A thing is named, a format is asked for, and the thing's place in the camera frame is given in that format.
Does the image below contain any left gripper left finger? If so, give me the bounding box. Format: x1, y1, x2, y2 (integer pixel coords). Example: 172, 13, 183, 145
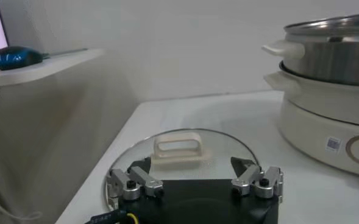
105, 156, 165, 201

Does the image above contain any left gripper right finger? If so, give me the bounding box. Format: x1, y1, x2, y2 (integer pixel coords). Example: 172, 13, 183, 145
230, 156, 284, 203

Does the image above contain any round glass lid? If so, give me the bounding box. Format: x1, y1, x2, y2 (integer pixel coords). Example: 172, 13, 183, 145
104, 127, 261, 214

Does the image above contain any stainless steel steamer basket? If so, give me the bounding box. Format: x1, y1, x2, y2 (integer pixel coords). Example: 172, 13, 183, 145
261, 12, 359, 88

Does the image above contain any cream electric cooker pot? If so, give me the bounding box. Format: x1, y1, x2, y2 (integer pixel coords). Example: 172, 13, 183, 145
263, 60, 359, 179

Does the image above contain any white side table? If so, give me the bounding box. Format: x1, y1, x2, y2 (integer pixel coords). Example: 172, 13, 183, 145
0, 47, 107, 89

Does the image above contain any blue computer mouse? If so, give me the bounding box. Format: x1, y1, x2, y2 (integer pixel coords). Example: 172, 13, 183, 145
0, 45, 44, 71

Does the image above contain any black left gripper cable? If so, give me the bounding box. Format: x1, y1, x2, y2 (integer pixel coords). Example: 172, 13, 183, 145
86, 211, 139, 224

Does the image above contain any white floor cable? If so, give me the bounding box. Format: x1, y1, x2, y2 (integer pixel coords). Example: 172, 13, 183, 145
0, 193, 43, 222

